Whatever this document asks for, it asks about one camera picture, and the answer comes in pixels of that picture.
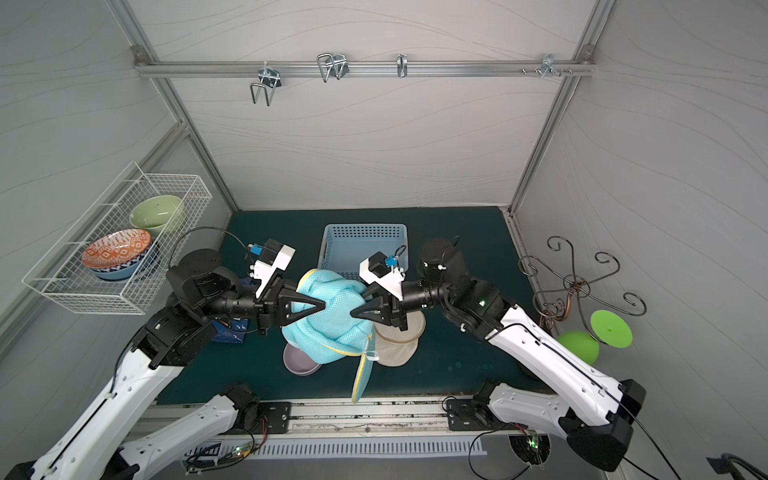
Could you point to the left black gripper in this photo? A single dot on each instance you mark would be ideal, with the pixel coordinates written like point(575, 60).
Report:
point(267, 306)

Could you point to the middle metal hook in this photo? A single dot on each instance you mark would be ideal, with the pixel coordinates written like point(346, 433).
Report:
point(332, 65)

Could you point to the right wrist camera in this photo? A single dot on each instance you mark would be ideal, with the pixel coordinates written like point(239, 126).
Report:
point(379, 270)

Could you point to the aluminium top rail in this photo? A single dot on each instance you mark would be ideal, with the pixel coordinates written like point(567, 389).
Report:
point(357, 69)

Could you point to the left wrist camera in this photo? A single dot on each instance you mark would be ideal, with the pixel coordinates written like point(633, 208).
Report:
point(271, 258)

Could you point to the black scrolled metal stand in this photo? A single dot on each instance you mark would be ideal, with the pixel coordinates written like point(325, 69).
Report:
point(555, 306)

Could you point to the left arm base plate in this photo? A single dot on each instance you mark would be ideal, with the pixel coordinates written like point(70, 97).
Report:
point(270, 417)

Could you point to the green round disc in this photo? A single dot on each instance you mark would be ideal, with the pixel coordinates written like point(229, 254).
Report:
point(611, 329)

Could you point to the blue snack bag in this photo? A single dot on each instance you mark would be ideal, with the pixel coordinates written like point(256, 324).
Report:
point(230, 332)

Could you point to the lilac ceramic bowl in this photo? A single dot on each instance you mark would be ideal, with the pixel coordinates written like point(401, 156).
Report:
point(298, 362)

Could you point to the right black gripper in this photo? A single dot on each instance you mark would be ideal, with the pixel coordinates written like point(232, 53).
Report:
point(395, 300)

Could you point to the blue bowl under orange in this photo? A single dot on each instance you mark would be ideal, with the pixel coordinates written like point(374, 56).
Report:
point(126, 270)

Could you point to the cream mesh laundry bag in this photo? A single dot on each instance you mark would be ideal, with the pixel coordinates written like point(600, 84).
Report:
point(396, 347)

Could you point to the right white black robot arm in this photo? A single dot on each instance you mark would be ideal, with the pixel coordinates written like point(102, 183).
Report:
point(593, 412)

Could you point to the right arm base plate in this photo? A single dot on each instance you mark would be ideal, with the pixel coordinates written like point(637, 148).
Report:
point(464, 416)

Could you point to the white wire wall basket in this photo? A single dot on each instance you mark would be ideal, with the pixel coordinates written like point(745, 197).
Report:
point(59, 274)

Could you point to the aluminium front rail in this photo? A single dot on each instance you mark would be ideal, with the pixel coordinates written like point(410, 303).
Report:
point(372, 417)

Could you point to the light blue plastic basket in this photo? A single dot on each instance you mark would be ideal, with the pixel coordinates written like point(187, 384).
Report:
point(345, 246)

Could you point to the aluminium rail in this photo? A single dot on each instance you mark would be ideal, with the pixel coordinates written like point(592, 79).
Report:
point(372, 417)
point(357, 69)

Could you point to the green ceramic bowl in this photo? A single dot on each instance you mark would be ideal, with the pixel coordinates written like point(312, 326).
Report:
point(159, 214)

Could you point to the small metal hook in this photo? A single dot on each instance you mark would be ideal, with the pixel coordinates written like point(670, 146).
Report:
point(402, 65)

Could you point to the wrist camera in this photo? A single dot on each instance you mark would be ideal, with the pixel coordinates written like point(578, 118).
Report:
point(271, 258)
point(379, 270)

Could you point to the dark green table mat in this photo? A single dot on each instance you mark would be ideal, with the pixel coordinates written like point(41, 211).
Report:
point(447, 361)

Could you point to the right metal hook bracket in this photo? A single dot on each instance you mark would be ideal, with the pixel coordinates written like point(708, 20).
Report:
point(547, 68)

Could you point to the white slotted cable duct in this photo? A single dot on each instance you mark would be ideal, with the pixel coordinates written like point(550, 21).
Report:
point(370, 448)

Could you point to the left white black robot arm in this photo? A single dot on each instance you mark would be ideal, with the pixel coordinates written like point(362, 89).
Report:
point(204, 292)

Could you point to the teal mesh laundry bag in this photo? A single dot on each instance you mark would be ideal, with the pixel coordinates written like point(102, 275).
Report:
point(333, 333)

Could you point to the left double metal hook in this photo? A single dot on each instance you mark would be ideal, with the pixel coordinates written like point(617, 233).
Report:
point(267, 82)

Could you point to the orange patterned bowl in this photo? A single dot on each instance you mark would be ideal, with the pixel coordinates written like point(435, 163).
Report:
point(116, 249)

